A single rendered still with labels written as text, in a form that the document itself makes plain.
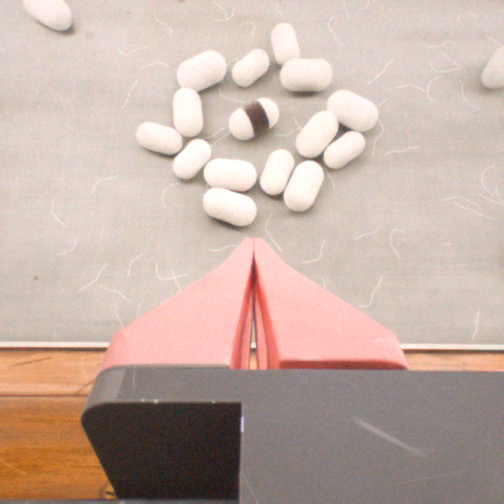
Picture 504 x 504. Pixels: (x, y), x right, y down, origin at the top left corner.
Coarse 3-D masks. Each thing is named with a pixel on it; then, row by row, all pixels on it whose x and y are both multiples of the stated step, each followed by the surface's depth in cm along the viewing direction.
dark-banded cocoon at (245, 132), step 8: (264, 104) 25; (272, 104) 25; (240, 112) 25; (272, 112) 25; (232, 120) 25; (240, 120) 25; (248, 120) 25; (272, 120) 25; (232, 128) 25; (240, 128) 25; (248, 128) 25; (240, 136) 25; (248, 136) 25
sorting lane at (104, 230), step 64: (0, 0) 30; (64, 0) 30; (128, 0) 30; (192, 0) 30; (256, 0) 30; (320, 0) 30; (384, 0) 30; (448, 0) 30; (0, 64) 28; (64, 64) 28; (128, 64) 28; (384, 64) 28; (448, 64) 28; (0, 128) 27; (64, 128) 27; (128, 128) 27; (384, 128) 27; (448, 128) 27; (0, 192) 26; (64, 192) 26; (128, 192) 26; (192, 192) 26; (256, 192) 26; (320, 192) 26; (384, 192) 26; (448, 192) 26; (0, 256) 25; (64, 256) 25; (128, 256) 25; (192, 256) 25; (320, 256) 24; (384, 256) 24; (448, 256) 25; (0, 320) 24; (64, 320) 24; (128, 320) 23; (384, 320) 23; (448, 320) 23
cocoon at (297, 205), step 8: (296, 168) 24; (304, 168) 24; (312, 168) 24; (320, 168) 24; (296, 176) 24; (304, 176) 24; (312, 176) 24; (320, 176) 24; (288, 184) 24; (296, 184) 24; (304, 184) 24; (312, 184) 24; (320, 184) 24; (288, 192) 24; (296, 192) 23; (304, 192) 23; (312, 192) 24; (288, 200) 24; (296, 200) 24; (304, 200) 24; (312, 200) 24; (296, 208) 24; (304, 208) 24
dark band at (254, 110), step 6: (252, 102) 25; (258, 102) 25; (246, 108) 25; (252, 108) 25; (258, 108) 25; (246, 114) 25; (252, 114) 25; (258, 114) 25; (264, 114) 25; (252, 120) 25; (258, 120) 25; (264, 120) 25; (252, 126) 25; (258, 126) 25; (264, 126) 25; (258, 132) 26
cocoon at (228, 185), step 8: (216, 160) 24; (224, 160) 24; (232, 160) 24; (240, 160) 24; (208, 168) 24; (216, 168) 24; (224, 168) 24; (232, 168) 24; (240, 168) 24; (248, 168) 24; (208, 176) 24; (216, 176) 24; (224, 176) 24; (232, 176) 24; (240, 176) 24; (248, 176) 24; (256, 176) 25; (216, 184) 24; (224, 184) 24; (232, 184) 24; (240, 184) 24; (248, 184) 24
